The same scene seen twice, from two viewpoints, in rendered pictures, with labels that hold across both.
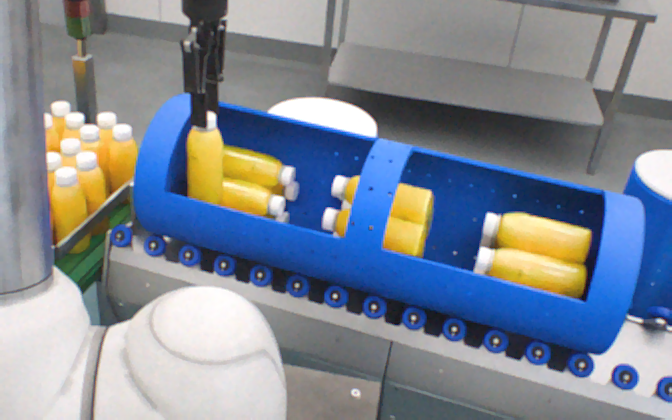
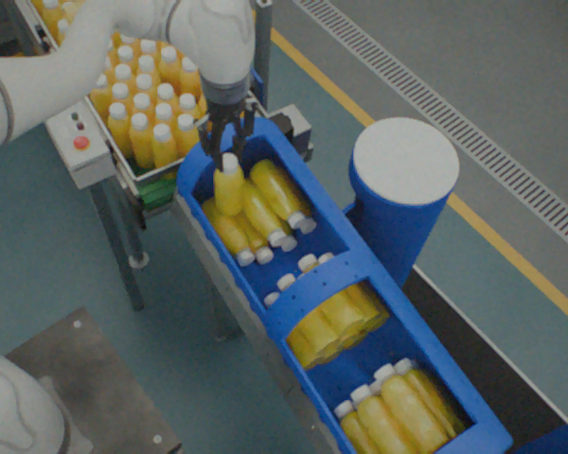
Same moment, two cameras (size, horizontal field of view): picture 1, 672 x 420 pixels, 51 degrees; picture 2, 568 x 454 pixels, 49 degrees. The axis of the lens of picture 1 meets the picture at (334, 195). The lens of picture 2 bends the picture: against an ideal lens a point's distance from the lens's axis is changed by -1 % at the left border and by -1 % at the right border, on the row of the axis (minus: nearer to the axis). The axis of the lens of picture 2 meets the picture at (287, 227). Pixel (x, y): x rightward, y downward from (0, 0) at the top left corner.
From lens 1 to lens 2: 0.87 m
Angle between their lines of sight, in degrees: 37
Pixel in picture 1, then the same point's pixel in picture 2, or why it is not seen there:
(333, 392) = (148, 427)
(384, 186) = (303, 303)
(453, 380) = (317, 439)
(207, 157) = (221, 189)
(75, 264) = (157, 187)
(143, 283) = (188, 226)
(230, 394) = not seen: outside the picture
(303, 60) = not seen: outside the picture
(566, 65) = not seen: outside the picture
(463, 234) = (404, 346)
